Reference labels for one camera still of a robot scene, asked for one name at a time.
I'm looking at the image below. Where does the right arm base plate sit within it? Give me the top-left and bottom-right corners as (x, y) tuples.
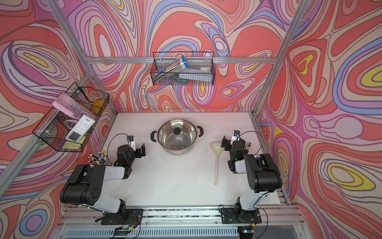
(218, 207), (262, 225)

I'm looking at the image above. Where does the white remote control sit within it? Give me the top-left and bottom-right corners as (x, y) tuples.
(66, 115), (95, 142)

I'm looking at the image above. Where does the grey white box in basket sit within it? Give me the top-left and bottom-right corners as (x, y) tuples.
(178, 62), (213, 81)

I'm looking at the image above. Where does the aluminium rail front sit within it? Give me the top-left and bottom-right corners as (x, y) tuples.
(51, 205), (312, 239)

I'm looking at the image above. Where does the tube of straws blue cap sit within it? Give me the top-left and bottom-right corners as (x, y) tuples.
(154, 56), (188, 83)

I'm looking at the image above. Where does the pen cup with pens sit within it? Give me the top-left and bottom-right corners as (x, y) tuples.
(88, 148), (109, 166)

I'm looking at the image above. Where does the stainless steel pot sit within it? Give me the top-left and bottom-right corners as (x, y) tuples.
(150, 119), (205, 156)

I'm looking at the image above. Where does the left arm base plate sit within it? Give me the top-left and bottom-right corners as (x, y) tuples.
(100, 209), (144, 226)

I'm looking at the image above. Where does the yellow object in basket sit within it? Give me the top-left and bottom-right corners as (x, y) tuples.
(89, 100), (104, 115)

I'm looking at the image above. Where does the black wire basket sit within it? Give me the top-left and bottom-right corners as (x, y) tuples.
(32, 83), (109, 152)
(150, 51), (215, 86)

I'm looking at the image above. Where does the pink box in basket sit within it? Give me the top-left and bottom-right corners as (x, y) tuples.
(52, 93), (77, 118)

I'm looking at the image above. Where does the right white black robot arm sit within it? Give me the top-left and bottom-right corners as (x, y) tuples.
(219, 136), (282, 225)

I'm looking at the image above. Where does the cream plastic ladle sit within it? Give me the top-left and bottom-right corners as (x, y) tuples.
(210, 141), (224, 186)

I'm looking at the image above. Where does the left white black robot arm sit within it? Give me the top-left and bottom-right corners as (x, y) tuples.
(60, 144), (146, 226)

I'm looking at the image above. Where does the black wire basket back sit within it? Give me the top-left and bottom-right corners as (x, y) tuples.
(150, 51), (215, 86)

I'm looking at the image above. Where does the black wire basket left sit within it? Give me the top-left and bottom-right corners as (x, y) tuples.
(32, 83), (109, 152)

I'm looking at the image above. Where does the glass pot lid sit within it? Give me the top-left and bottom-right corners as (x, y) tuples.
(157, 119), (198, 151)

